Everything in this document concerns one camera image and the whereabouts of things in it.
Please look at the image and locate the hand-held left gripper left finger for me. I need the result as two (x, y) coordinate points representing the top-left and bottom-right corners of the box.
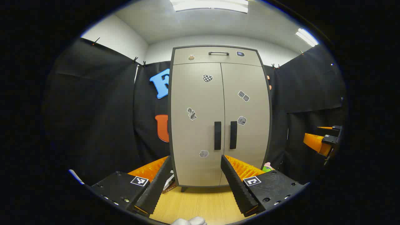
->
(91, 155), (173, 218)

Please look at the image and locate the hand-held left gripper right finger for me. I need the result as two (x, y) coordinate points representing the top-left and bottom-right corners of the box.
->
(220, 154), (310, 218)

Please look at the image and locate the grey shoe cabinet door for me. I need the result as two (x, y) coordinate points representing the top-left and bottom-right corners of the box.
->
(220, 62), (271, 186)
(171, 62), (226, 187)

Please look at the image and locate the black door handle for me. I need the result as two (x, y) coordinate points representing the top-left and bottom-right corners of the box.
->
(214, 121), (222, 151)
(230, 121), (238, 150)

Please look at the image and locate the grey double-door shoe cabinet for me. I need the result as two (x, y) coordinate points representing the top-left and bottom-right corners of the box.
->
(167, 45), (273, 192)

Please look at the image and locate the grey cabinet drawer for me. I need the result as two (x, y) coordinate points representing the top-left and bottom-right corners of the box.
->
(173, 47), (262, 67)

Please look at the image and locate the white leaflet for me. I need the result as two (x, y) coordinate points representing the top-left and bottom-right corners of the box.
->
(162, 170), (177, 193)

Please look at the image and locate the small ceiling light panel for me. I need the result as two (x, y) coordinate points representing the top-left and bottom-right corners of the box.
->
(295, 28), (318, 47)

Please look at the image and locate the black backdrop cloth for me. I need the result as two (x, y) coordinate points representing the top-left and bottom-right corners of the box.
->
(42, 37), (347, 188)

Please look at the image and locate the large ceiling light panel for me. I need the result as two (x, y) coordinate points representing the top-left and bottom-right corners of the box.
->
(170, 0), (249, 13)

